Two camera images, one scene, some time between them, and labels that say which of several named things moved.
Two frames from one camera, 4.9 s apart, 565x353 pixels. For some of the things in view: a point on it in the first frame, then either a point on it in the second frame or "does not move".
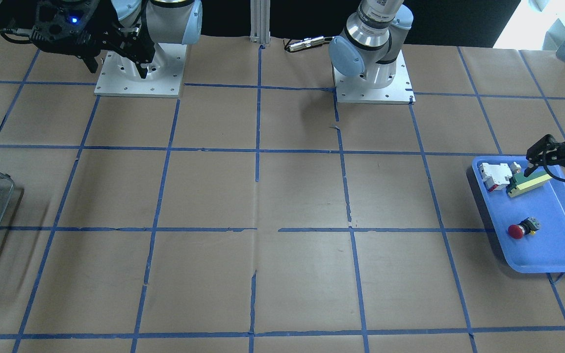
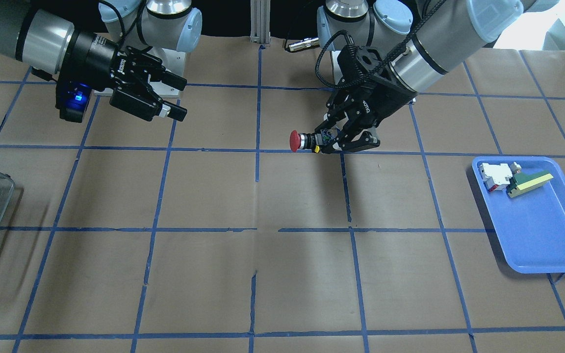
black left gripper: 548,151 → 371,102
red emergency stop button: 518,231 → 310,141
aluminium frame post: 260,21 does not move
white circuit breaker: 496,177 does not move
